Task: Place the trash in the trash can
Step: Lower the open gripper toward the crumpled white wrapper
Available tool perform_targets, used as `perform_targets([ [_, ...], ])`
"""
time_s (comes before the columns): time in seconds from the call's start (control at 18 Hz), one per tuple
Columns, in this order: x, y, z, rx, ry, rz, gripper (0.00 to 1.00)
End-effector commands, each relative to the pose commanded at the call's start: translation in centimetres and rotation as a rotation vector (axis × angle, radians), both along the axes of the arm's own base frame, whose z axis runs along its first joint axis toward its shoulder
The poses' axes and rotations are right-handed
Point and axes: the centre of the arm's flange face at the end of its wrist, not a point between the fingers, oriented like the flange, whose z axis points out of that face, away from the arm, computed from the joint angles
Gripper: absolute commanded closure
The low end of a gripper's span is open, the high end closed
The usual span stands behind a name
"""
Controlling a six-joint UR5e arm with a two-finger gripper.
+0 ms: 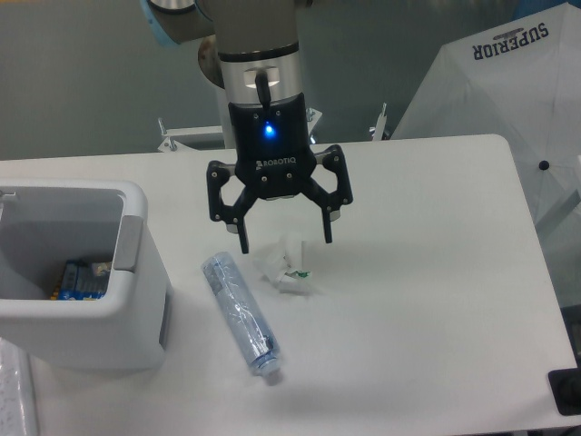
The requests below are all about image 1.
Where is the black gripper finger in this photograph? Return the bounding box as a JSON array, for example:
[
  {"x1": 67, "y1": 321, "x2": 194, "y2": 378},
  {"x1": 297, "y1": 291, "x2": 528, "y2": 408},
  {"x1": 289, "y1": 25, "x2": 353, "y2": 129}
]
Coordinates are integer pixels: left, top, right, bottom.
[
  {"x1": 206, "y1": 160, "x2": 257, "y2": 254},
  {"x1": 302, "y1": 144, "x2": 353, "y2": 243}
]

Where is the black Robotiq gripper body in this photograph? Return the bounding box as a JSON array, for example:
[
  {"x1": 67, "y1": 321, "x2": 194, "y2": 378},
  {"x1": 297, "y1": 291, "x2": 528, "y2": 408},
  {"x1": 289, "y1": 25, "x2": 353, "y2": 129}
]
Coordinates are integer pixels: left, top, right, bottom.
[{"x1": 229, "y1": 94, "x2": 316, "y2": 200}]

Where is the white paper wrapper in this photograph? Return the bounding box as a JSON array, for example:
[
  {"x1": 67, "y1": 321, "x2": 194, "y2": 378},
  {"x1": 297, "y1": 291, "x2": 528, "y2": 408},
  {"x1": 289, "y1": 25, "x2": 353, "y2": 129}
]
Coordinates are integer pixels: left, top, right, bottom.
[{"x1": 253, "y1": 233, "x2": 313, "y2": 295}]

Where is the crushed clear plastic bottle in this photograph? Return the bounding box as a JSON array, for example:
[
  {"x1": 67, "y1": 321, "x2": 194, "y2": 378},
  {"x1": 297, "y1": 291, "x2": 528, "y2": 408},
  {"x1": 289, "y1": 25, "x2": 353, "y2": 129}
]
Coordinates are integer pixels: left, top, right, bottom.
[{"x1": 201, "y1": 252, "x2": 282, "y2": 386}]

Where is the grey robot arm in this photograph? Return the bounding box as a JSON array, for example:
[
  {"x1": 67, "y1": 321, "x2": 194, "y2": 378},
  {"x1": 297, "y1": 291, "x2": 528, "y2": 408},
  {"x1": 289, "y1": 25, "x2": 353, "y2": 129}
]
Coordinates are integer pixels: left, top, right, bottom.
[{"x1": 141, "y1": 1, "x2": 353, "y2": 253}]

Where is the white plastic trash can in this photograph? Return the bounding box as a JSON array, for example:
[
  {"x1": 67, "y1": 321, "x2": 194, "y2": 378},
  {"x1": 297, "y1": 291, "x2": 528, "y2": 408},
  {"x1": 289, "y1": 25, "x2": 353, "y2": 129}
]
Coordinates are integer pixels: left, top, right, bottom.
[{"x1": 1, "y1": 178, "x2": 172, "y2": 370}]

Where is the blue snack package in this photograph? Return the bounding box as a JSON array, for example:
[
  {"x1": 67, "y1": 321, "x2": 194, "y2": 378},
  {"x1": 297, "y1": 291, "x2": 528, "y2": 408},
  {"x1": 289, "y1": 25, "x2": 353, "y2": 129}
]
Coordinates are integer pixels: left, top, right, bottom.
[{"x1": 49, "y1": 260, "x2": 113, "y2": 301}]

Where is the white Superior umbrella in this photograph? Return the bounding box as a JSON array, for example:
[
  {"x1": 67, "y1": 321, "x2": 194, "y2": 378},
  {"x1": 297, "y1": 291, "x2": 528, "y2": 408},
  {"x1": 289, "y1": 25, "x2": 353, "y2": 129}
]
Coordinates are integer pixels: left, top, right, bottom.
[{"x1": 394, "y1": 3, "x2": 580, "y2": 307}]

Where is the black device at corner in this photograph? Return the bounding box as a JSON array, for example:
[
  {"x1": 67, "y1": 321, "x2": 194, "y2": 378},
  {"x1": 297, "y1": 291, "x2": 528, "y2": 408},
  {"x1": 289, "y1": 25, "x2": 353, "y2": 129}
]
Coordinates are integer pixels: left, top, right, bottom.
[{"x1": 548, "y1": 368, "x2": 580, "y2": 416}]

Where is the white metal mounting frame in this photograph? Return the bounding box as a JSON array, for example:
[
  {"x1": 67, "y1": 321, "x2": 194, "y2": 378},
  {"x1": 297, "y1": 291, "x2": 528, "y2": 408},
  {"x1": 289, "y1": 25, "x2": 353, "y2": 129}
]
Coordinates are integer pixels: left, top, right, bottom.
[{"x1": 157, "y1": 103, "x2": 392, "y2": 153}]

